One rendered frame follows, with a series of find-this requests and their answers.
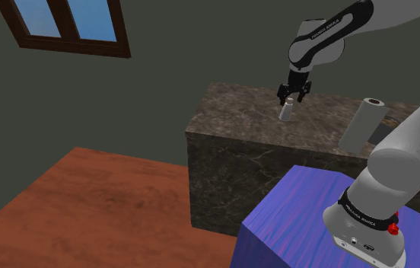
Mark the black flat slab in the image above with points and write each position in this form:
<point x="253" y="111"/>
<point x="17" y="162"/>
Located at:
<point x="380" y="131"/>

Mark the grey paper towel roll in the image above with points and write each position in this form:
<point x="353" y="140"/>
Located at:
<point x="362" y="126"/>

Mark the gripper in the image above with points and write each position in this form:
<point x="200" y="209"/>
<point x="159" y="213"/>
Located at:
<point x="296" y="80"/>

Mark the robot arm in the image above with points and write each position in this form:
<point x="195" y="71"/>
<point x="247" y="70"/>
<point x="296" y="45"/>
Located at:
<point x="399" y="167"/>

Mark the dark wooden framed window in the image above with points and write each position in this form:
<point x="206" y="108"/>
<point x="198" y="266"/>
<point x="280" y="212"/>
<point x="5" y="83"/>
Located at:
<point x="65" y="22"/>

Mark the small grey bottle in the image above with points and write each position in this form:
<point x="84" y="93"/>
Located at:
<point x="286" y="111"/>

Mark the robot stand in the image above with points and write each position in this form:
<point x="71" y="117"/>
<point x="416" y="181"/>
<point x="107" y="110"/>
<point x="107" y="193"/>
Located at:
<point x="288" y="222"/>

